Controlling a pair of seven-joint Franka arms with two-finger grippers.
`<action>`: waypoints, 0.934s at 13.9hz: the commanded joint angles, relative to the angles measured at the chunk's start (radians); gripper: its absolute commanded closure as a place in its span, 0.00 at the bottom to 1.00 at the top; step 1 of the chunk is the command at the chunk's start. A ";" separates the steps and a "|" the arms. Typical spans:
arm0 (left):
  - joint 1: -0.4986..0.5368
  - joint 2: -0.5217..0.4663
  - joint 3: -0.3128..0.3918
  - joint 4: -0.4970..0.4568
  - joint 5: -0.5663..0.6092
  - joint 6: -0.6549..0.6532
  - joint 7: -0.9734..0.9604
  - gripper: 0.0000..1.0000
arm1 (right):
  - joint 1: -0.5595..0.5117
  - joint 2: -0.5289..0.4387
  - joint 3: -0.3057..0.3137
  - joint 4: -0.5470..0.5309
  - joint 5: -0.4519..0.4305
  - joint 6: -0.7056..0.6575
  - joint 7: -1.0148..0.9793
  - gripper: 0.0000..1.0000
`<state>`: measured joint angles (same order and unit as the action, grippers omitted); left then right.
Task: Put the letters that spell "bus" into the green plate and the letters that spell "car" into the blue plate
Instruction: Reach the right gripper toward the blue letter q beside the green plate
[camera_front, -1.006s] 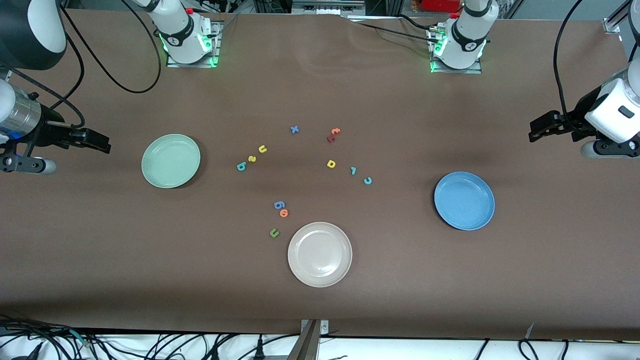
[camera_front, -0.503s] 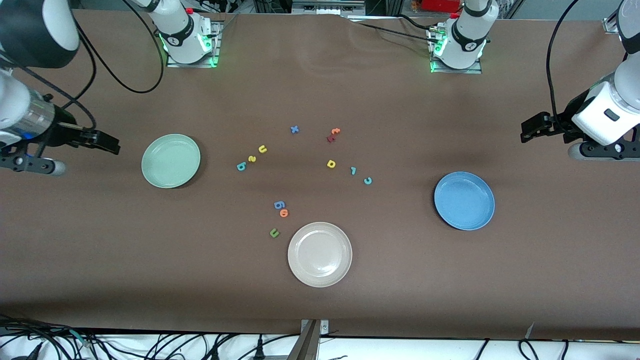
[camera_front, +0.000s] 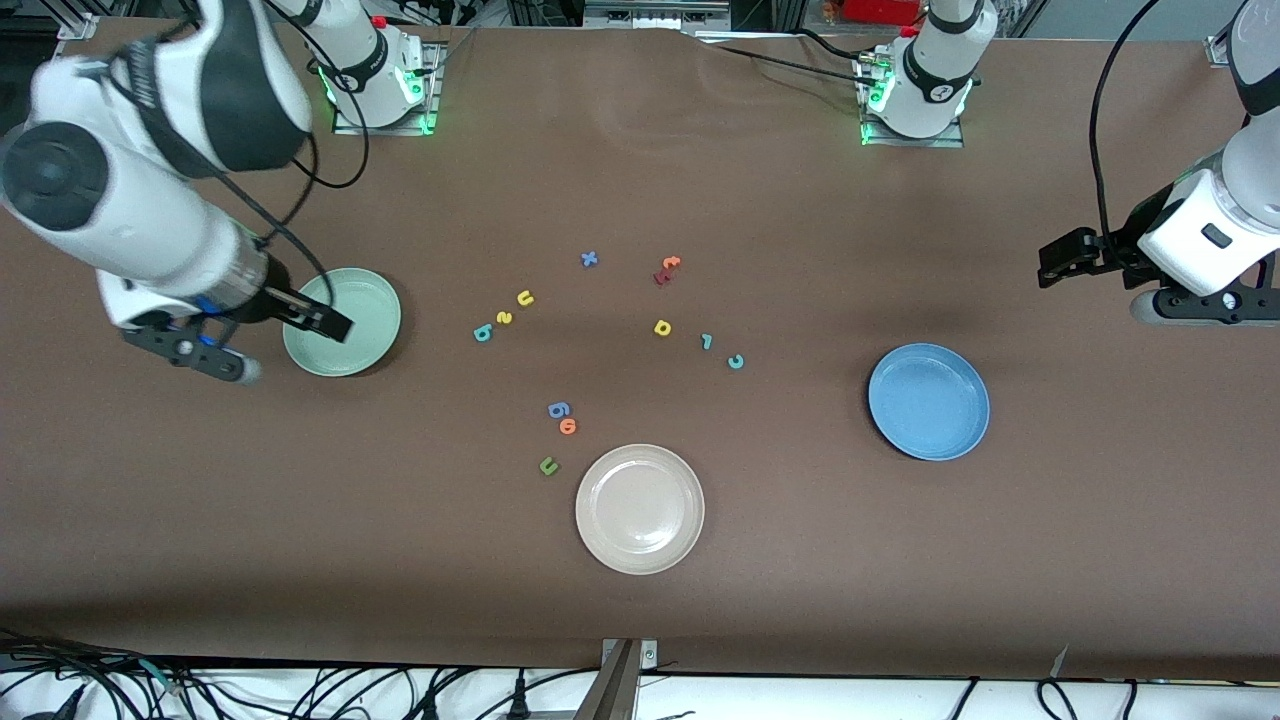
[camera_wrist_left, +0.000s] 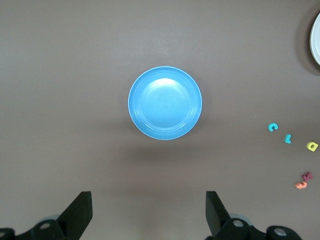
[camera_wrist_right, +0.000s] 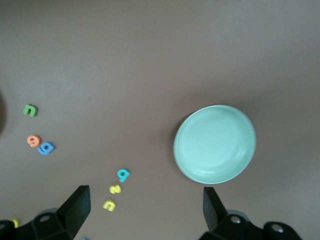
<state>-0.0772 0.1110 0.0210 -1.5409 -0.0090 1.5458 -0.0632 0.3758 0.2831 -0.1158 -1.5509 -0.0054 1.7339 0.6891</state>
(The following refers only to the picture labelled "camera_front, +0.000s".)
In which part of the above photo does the green round plate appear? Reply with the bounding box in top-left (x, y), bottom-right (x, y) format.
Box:
top-left (283, 267), bottom-right (402, 378)

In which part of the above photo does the blue round plate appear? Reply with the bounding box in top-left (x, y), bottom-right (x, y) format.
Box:
top-left (867, 343), bottom-right (991, 462)

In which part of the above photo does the red box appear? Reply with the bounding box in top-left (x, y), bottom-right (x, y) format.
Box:
top-left (845, 0), bottom-right (923, 26)

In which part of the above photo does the brown table cover mat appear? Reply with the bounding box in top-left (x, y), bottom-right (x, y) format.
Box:
top-left (0, 18), bottom-right (1280, 683)

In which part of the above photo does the beige round plate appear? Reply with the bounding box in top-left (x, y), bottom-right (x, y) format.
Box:
top-left (575, 444), bottom-right (706, 576)

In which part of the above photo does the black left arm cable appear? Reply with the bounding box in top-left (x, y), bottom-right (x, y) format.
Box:
top-left (1090, 0), bottom-right (1163, 241)

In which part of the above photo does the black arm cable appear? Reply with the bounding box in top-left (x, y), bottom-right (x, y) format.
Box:
top-left (1090, 0), bottom-right (1163, 241)
top-left (105, 20), bottom-right (373, 306)

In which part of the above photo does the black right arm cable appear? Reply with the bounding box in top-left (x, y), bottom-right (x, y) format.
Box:
top-left (105, 20), bottom-right (373, 306)

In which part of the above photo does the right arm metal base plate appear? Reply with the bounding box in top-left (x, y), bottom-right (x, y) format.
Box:
top-left (332, 38), bottom-right (448, 137)

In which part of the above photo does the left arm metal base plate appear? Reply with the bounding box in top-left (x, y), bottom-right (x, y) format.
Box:
top-left (858, 50), bottom-right (967, 150)

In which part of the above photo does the teal cable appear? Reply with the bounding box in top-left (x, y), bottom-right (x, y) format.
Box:
top-left (140, 658), bottom-right (189, 697)

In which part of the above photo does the grey metal frame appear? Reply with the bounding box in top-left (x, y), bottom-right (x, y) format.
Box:
top-left (583, 0), bottom-right (733, 33)

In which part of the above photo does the metal table edge bracket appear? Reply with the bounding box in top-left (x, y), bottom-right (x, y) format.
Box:
top-left (598, 637), bottom-right (661, 720)

